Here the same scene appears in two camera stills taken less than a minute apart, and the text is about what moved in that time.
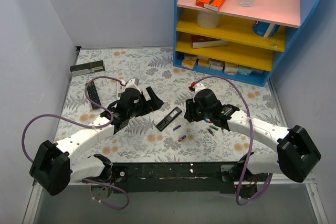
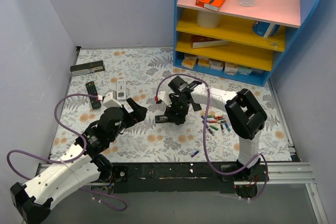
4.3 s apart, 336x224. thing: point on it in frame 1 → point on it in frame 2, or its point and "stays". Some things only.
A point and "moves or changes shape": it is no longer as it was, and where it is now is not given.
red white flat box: x=202 y=41 stays
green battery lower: x=214 y=127 stays
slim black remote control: x=168 y=118 moves or changes shape
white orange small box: x=231 y=68 stays
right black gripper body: x=191 y=111 → x=175 y=112
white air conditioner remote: x=119 y=89 stays
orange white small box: x=189 y=61 stays
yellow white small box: x=203 y=62 stays
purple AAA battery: x=176 y=127 → x=195 y=153
